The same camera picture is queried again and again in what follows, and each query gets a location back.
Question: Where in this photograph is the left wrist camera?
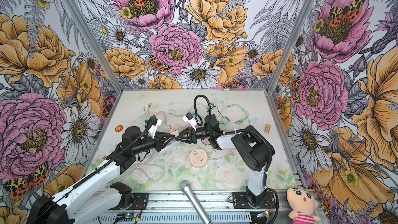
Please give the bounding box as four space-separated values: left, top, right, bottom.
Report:
148 116 162 139

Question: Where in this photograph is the small green circuit board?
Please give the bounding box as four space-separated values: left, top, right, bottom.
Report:
114 213 141 224

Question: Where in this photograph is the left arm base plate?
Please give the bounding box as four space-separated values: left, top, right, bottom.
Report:
120 192 149 211

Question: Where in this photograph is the green cable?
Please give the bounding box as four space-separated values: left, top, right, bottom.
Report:
223 103 252 125

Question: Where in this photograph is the red star badge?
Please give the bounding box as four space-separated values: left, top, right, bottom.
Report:
115 125 123 132

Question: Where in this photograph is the small yellow tag card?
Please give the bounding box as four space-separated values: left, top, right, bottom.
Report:
264 124 271 134

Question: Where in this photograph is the white power strip cable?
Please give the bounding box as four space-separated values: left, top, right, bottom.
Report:
118 153 166 182

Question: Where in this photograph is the round pink socket hub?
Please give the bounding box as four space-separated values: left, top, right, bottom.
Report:
189 148 208 169

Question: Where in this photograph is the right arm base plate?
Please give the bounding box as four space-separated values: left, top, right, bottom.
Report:
232 191 276 209

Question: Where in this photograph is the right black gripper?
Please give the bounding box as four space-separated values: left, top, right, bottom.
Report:
175 126 212 144

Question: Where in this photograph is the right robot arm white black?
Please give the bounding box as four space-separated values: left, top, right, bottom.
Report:
175 94 275 208

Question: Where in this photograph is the pink plug charger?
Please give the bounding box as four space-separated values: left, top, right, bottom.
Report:
170 130 179 137

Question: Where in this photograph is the pink charger cable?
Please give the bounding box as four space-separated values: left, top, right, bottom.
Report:
142 102 181 134

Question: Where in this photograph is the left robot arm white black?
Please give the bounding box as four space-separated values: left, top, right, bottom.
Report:
27 116 175 224

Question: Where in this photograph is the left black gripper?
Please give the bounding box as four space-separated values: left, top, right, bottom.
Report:
133 131 175 154

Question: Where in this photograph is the pink hub cable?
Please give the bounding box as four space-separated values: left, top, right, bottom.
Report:
207 147 237 161

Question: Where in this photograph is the plush doll striped shirt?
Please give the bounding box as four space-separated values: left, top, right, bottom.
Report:
287 188 321 224

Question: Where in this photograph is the green plug adapter right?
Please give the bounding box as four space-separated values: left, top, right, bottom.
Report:
220 117 230 125

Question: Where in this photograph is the silver microphone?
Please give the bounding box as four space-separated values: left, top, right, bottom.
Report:
180 180 212 224

